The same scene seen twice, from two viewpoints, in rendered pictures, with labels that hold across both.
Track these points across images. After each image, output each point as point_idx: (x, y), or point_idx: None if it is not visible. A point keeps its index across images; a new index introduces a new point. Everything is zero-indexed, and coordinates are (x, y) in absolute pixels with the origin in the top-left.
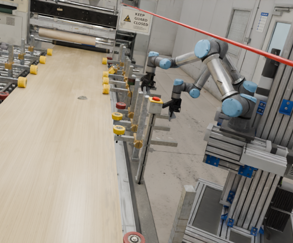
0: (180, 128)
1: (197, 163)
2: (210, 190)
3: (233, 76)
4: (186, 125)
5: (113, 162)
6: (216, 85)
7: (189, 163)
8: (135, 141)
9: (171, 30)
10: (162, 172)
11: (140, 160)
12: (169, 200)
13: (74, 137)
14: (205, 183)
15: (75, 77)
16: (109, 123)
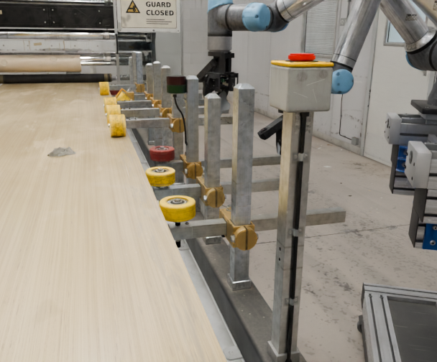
0: (272, 194)
1: (333, 252)
2: (400, 306)
3: (414, 31)
4: None
5: (201, 327)
6: (434, 17)
7: (317, 255)
8: (233, 229)
9: (205, 47)
10: (272, 288)
11: (279, 289)
12: (312, 349)
13: (39, 259)
14: (382, 294)
15: (43, 121)
16: (146, 195)
